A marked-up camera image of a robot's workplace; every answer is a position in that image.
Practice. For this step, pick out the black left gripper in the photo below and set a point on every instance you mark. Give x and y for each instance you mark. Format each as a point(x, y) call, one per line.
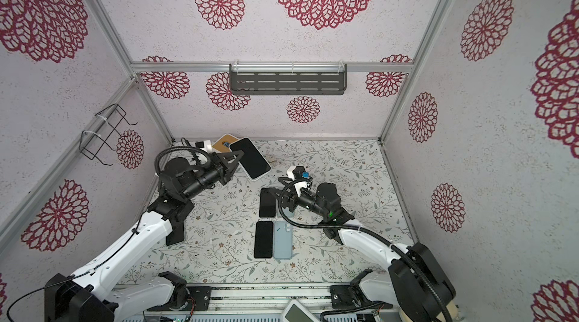
point(225, 167)

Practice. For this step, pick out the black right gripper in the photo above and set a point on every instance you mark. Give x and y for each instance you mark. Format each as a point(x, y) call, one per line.
point(288, 200)

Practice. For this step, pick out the light blue phone case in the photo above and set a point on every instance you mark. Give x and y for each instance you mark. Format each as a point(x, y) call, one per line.
point(283, 240)
point(283, 207)

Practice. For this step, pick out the black phone with screen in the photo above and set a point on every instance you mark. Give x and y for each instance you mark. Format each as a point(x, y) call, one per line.
point(263, 242)

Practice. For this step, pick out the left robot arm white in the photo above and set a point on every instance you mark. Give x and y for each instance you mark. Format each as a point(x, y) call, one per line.
point(88, 294)

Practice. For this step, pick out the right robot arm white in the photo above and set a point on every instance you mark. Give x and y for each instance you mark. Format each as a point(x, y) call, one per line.
point(408, 279)

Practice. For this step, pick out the white tissue box wooden lid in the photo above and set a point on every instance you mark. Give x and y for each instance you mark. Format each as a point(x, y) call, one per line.
point(222, 145)

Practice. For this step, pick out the white device at bottom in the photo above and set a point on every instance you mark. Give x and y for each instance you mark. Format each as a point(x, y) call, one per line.
point(296, 312)

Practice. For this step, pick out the grey wall shelf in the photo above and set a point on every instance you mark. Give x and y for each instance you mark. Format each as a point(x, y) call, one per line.
point(245, 81)

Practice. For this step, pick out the black wire rack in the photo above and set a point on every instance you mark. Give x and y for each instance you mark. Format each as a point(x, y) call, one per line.
point(98, 137)

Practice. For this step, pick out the metal base rail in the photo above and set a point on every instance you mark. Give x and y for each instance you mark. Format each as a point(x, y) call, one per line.
point(260, 302)

